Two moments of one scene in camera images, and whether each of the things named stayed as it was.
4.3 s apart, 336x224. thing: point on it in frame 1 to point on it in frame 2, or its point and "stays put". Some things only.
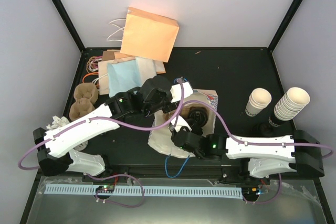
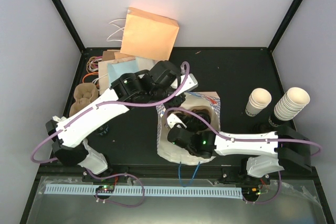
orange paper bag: [148, 35] stays put
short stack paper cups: [259, 99] stays put
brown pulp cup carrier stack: [85, 94] stays put
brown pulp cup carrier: [184, 112] to [213, 121]
